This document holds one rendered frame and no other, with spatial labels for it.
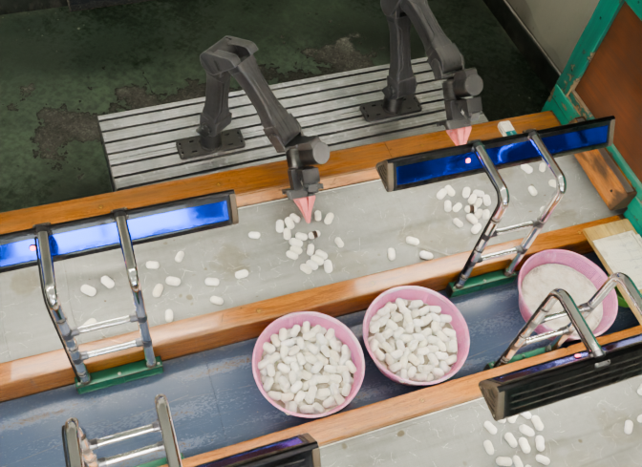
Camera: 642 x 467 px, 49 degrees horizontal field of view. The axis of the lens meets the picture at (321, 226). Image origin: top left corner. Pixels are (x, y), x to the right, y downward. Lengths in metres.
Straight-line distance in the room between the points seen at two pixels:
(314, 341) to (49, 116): 1.84
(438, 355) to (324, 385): 0.29
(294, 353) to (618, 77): 1.17
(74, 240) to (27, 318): 0.38
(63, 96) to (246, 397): 1.91
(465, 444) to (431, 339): 0.27
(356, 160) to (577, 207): 0.66
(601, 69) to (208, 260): 1.23
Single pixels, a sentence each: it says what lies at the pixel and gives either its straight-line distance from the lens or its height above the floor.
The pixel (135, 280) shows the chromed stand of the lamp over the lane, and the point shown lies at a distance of 1.41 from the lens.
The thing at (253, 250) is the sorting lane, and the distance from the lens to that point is 1.87.
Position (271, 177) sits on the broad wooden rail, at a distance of 1.98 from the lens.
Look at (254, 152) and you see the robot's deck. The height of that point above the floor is 0.67.
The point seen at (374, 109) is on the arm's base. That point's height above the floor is 0.68.
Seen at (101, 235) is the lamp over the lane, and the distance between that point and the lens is 1.51.
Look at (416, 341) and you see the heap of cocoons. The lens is 1.80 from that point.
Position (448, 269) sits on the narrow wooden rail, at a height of 0.76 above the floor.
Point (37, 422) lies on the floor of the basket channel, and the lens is 1.79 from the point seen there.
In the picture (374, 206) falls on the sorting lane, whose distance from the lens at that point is 1.99.
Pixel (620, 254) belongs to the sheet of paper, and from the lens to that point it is 2.11.
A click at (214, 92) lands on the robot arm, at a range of 1.95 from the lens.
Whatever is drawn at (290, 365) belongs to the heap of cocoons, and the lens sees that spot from 1.73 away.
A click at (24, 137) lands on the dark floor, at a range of 3.18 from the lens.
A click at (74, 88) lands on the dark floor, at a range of 3.33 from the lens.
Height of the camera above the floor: 2.32
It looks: 55 degrees down
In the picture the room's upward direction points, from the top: 11 degrees clockwise
